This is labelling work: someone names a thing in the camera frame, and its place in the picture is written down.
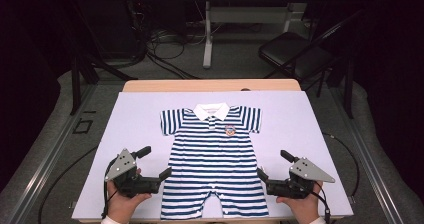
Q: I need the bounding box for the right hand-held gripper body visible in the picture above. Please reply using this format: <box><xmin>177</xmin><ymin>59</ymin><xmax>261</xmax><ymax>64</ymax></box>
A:
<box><xmin>266</xmin><ymin>156</ymin><xmax>336</xmax><ymax>200</ymax></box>

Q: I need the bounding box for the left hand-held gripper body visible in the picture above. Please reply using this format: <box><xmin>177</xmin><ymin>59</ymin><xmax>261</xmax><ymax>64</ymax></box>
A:
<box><xmin>104</xmin><ymin>148</ymin><xmax>162</xmax><ymax>199</ymax></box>

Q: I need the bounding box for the blue white striped baby romper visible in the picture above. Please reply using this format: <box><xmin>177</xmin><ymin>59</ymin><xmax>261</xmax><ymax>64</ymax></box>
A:
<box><xmin>159</xmin><ymin>102</ymin><xmax>270</xmax><ymax>221</ymax></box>

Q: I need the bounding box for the person's right hand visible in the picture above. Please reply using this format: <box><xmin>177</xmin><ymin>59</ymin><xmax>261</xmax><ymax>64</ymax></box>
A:
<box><xmin>275</xmin><ymin>180</ymin><xmax>324</xmax><ymax>224</ymax></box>

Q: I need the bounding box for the person's left hand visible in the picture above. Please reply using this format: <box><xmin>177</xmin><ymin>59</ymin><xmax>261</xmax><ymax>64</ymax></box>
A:
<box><xmin>106</xmin><ymin>180</ymin><xmax>153</xmax><ymax>224</ymax></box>

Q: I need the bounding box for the black metal stand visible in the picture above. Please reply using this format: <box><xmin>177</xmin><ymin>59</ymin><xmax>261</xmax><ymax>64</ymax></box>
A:
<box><xmin>68</xmin><ymin>3</ymin><xmax>138</xmax><ymax>116</ymax></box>

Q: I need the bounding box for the black folding chair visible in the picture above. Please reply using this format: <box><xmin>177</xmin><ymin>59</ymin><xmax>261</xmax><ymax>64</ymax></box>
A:
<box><xmin>258</xmin><ymin>8</ymin><xmax>368</xmax><ymax>99</ymax></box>

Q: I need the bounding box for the white-legged desk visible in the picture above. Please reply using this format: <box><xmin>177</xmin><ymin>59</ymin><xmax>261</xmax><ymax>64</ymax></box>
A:
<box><xmin>183</xmin><ymin>0</ymin><xmax>336</xmax><ymax>70</ymax></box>

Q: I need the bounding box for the left hand-held gripper cable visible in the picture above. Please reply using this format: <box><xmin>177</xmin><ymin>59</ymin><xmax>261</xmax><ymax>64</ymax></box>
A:
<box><xmin>101</xmin><ymin>158</ymin><xmax>118</xmax><ymax>219</ymax></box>

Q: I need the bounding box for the hand-held gripper cable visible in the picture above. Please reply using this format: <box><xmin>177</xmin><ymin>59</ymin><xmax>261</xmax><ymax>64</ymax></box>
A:
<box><xmin>101</xmin><ymin>158</ymin><xmax>118</xmax><ymax>219</ymax></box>
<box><xmin>311</xmin><ymin>182</ymin><xmax>332</xmax><ymax>224</ymax></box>

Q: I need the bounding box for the black floor cable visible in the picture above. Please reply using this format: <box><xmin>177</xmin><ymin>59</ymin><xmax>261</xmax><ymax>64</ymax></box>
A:
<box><xmin>37</xmin><ymin>146</ymin><xmax>99</xmax><ymax>224</ymax></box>
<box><xmin>322</xmin><ymin>132</ymin><xmax>361</xmax><ymax>198</ymax></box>

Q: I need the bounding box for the right hand-held gripper cable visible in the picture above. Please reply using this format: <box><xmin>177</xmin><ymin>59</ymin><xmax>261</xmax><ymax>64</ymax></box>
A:
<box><xmin>311</xmin><ymin>182</ymin><xmax>332</xmax><ymax>224</ymax></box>

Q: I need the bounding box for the metal floor rail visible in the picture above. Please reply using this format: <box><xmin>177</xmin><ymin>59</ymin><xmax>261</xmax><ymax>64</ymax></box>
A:
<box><xmin>6</xmin><ymin>83</ymin><xmax>99</xmax><ymax>224</ymax></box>
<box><xmin>328</xmin><ymin>87</ymin><xmax>406</xmax><ymax>224</ymax></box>

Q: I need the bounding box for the bundle of floor cables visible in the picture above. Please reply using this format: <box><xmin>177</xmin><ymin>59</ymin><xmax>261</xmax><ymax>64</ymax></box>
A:
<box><xmin>144</xmin><ymin>30</ymin><xmax>201</xmax><ymax>80</ymax></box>

